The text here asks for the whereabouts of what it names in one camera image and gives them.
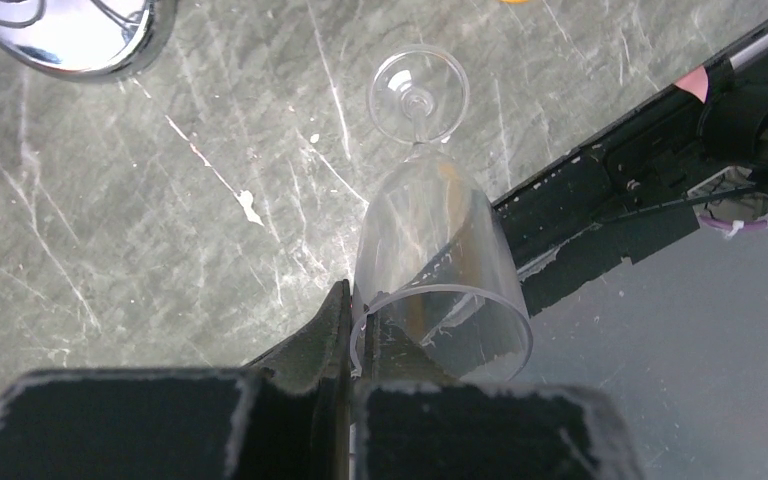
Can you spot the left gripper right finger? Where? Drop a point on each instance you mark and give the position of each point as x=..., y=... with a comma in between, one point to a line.
x=412, y=422

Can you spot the chrome wine glass rack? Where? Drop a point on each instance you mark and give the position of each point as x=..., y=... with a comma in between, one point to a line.
x=86, y=40

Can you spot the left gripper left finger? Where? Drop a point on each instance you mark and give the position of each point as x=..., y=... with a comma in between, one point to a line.
x=284, y=415

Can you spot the clear glass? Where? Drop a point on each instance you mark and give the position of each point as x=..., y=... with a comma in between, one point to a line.
x=433, y=263

